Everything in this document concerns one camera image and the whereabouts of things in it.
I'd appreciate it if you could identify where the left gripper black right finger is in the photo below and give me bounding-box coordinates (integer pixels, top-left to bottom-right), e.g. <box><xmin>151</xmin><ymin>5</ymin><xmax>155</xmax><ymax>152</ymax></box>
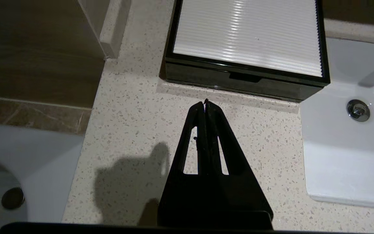
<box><xmin>205</xmin><ymin>99</ymin><xmax>274</xmax><ymax>230</ymax></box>

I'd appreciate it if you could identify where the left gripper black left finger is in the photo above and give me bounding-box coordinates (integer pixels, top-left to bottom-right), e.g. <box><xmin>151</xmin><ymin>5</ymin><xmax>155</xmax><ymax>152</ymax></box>
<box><xmin>158</xmin><ymin>101</ymin><xmax>207</xmax><ymax>228</ymax></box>

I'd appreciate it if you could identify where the black glossy drawer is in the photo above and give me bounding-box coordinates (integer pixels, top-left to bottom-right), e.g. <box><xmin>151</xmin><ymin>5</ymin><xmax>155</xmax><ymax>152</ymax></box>
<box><xmin>165</xmin><ymin>61</ymin><xmax>324</xmax><ymax>103</ymax></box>

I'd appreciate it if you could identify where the black box with white lid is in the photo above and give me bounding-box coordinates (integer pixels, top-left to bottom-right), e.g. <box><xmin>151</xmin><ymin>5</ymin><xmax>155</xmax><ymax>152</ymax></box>
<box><xmin>164</xmin><ymin>0</ymin><xmax>331</xmax><ymax>88</ymax></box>

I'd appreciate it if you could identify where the white rectangular sink basin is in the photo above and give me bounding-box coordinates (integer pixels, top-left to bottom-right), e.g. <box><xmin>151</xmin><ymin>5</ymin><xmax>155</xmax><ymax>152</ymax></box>
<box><xmin>299</xmin><ymin>37</ymin><xmax>374</xmax><ymax>210</ymax></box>

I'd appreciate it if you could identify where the white ceramic bathroom fixture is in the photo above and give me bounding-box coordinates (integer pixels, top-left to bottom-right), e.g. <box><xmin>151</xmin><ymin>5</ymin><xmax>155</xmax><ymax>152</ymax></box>
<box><xmin>0</xmin><ymin>123</ymin><xmax>85</xmax><ymax>234</ymax></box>

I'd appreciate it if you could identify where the chrome sink drain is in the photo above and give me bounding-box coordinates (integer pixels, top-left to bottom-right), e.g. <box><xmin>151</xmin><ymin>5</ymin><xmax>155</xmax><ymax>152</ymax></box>
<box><xmin>346</xmin><ymin>99</ymin><xmax>371</xmax><ymax>123</ymax></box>

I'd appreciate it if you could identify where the dark round knob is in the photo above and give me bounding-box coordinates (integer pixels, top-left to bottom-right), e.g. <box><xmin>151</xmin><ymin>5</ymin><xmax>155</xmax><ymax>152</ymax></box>
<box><xmin>1</xmin><ymin>187</ymin><xmax>25</xmax><ymax>210</ymax></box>

